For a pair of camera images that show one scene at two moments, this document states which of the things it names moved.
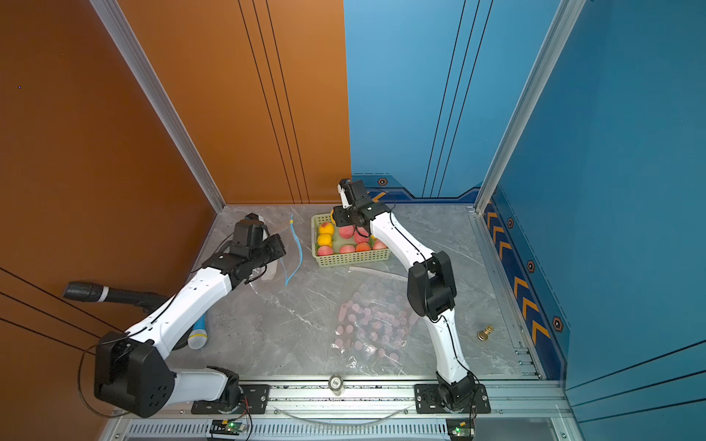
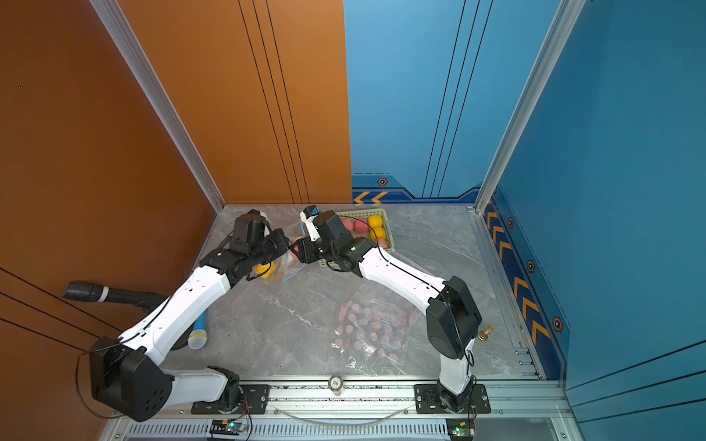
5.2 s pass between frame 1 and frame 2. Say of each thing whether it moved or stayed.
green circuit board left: stayed
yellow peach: moved
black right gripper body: moved
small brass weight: stayed
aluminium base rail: stayed
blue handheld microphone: stayed
